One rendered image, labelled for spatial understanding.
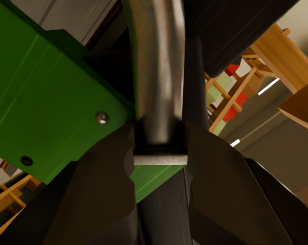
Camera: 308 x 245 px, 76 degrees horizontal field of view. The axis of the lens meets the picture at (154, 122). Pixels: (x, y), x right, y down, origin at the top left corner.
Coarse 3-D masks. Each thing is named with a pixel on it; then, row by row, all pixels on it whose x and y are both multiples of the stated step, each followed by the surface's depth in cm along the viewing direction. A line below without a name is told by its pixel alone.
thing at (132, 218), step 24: (96, 144) 10; (120, 144) 10; (96, 168) 8; (120, 168) 8; (72, 192) 7; (96, 192) 7; (120, 192) 7; (72, 216) 6; (96, 216) 6; (120, 216) 6; (48, 240) 6; (72, 240) 6; (96, 240) 6; (120, 240) 7
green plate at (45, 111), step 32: (0, 0) 12; (0, 32) 12; (32, 32) 12; (64, 32) 19; (0, 64) 13; (32, 64) 13; (64, 64) 13; (0, 96) 14; (32, 96) 14; (64, 96) 14; (96, 96) 14; (0, 128) 16; (32, 128) 16; (64, 128) 16; (96, 128) 16; (32, 160) 17; (64, 160) 17
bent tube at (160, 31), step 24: (144, 0) 9; (168, 0) 9; (144, 24) 9; (168, 24) 9; (144, 48) 10; (168, 48) 10; (144, 72) 10; (168, 72) 10; (144, 96) 11; (168, 96) 11; (144, 120) 12; (168, 120) 11; (144, 144) 12; (168, 144) 12
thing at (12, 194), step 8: (32, 176) 525; (16, 184) 481; (24, 184) 523; (32, 184) 530; (40, 184) 562; (8, 192) 461; (16, 192) 478; (0, 200) 448; (8, 200) 457; (16, 200) 462; (0, 208) 439; (8, 208) 478; (8, 224) 418; (0, 232) 404
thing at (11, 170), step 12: (120, 0) 22; (108, 12) 23; (120, 12) 23; (108, 24) 23; (120, 24) 23; (96, 36) 24; (108, 36) 24; (120, 36) 23; (96, 48) 24; (108, 48) 24; (0, 168) 34; (12, 168) 33
